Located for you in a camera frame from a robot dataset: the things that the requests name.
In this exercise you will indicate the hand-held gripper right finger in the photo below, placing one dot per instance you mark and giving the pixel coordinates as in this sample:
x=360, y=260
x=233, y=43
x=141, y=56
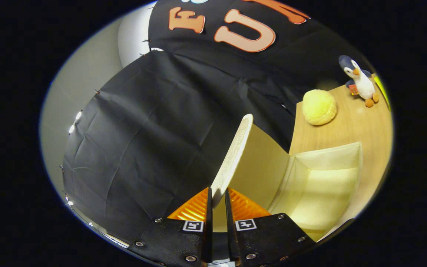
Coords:
x=229, y=237

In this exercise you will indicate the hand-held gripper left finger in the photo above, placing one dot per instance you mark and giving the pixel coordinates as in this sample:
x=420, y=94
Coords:
x=209, y=237

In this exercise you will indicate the beige fabric storage box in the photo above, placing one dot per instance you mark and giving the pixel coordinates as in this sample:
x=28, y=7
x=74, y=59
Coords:
x=321, y=193

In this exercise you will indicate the yellow bun plush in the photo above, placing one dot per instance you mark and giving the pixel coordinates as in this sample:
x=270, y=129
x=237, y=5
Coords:
x=319, y=107

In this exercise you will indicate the penguin plush toy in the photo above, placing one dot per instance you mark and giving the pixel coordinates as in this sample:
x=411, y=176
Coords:
x=362, y=83

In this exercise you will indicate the yellow book red circle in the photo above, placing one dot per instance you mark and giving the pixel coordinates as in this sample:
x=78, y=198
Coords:
x=383, y=92

